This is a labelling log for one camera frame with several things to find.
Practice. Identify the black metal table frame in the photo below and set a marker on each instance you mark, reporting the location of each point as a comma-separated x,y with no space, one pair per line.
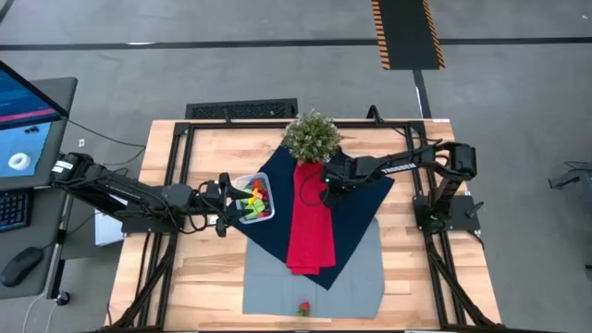
296,125

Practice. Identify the small white sticker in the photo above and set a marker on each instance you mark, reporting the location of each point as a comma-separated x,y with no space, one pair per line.
213,220

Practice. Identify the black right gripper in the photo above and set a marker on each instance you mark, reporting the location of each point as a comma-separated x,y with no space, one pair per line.
347,173

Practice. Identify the white paper sheet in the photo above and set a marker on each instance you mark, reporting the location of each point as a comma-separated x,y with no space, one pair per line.
108,226

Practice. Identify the computer monitor with blue screen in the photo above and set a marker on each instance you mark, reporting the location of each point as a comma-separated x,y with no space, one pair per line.
23,139

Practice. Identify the black keyboard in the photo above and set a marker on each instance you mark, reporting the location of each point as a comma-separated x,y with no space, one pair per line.
14,208
240,109

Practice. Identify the small red strawberry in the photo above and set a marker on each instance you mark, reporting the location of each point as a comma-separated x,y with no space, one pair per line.
258,185

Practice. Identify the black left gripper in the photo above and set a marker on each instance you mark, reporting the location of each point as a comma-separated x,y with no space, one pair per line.
222,203

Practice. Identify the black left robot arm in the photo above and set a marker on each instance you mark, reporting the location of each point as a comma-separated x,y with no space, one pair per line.
129,194

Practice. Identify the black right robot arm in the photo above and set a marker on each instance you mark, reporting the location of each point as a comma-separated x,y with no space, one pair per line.
416,166

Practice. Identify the green potted plant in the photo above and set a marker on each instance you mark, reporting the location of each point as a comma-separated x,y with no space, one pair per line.
311,136

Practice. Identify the black round puck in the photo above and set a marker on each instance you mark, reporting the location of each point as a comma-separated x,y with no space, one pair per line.
62,298

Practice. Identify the black computer mouse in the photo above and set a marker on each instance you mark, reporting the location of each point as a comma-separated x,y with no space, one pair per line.
20,266

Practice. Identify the yellow toy banana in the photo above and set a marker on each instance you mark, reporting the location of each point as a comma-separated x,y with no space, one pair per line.
252,197

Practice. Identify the black floor stand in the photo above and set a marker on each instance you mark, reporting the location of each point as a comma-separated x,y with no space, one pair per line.
571,178

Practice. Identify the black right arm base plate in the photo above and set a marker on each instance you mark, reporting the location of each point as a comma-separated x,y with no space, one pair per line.
462,222

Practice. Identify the clear plastic tupperware container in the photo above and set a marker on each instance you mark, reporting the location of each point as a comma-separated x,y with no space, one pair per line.
266,178

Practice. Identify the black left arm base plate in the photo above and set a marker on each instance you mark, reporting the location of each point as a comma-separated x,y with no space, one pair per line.
152,227

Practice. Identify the grey desk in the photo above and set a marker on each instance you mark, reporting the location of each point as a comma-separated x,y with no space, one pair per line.
41,217

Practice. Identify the large strawberry with green leaves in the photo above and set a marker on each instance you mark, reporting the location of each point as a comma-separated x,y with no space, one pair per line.
303,309

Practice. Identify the black floor mat orange stripes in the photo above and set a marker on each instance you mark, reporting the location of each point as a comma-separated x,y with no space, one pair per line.
407,34

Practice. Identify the red cloth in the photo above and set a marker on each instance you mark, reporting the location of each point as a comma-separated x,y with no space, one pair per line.
311,222

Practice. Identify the navy blue cloth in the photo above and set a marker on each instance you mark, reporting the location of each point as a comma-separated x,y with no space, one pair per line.
356,222

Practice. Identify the grey cloth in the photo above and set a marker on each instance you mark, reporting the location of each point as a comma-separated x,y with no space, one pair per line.
277,296

